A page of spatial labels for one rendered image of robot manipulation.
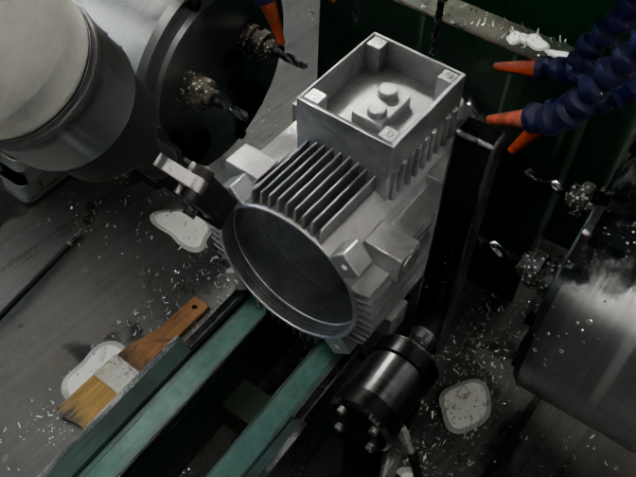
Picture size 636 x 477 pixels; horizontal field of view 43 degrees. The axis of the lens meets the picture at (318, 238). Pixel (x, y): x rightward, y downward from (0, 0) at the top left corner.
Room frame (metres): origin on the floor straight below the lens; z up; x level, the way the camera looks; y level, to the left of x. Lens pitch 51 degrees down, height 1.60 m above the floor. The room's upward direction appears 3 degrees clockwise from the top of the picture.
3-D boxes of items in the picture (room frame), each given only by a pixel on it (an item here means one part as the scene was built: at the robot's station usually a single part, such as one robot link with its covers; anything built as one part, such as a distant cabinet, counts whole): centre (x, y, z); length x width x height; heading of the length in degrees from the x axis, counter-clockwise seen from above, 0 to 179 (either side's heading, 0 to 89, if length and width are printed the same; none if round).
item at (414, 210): (0.52, -0.03, 1.01); 0.20 x 0.19 x 0.19; 145
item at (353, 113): (0.55, -0.05, 1.11); 0.12 x 0.11 x 0.07; 145
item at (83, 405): (0.46, 0.20, 0.80); 0.21 x 0.05 x 0.01; 144
